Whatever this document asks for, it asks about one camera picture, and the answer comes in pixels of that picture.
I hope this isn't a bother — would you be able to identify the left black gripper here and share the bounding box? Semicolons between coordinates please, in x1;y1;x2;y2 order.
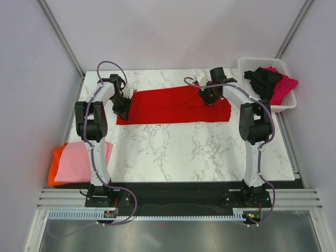
110;93;133;122

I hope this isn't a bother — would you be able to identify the red t shirt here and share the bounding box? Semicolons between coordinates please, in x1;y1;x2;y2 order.
116;86;232;125

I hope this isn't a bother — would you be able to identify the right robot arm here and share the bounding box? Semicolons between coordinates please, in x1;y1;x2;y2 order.
192;67;275;188

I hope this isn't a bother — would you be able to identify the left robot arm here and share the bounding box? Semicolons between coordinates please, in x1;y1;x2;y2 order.
75;74;133;206

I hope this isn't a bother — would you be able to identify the black t shirt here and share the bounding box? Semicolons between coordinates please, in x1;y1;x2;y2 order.
244;67;283;106

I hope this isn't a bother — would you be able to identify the magenta t shirt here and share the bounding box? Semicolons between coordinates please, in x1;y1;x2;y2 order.
260;67;298;106

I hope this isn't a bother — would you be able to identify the folded pink t shirt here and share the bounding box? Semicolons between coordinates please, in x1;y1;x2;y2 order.
54;140;114;184

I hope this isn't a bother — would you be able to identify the white plastic basket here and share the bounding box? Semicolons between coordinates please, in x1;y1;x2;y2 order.
237;56;298;113

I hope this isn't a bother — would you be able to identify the folded orange t shirt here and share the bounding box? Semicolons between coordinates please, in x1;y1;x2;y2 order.
47;143;67;186

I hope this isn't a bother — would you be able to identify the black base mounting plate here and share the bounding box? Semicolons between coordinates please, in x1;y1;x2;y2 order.
85;182;272;216

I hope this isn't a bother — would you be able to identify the aluminium front rail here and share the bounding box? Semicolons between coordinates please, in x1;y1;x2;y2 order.
37;189;322;211

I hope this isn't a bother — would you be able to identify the white slotted cable duct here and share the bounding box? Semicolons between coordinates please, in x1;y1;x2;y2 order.
48;209;260;221

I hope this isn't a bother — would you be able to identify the left aluminium frame post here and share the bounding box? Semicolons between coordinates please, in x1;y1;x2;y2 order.
36;0;85;80

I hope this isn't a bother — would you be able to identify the aluminium frame post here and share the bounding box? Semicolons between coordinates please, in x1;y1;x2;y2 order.
275;0;315;59
36;0;85;80

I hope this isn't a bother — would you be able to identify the right aluminium frame post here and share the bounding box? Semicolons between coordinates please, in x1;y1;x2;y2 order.
275;0;315;59

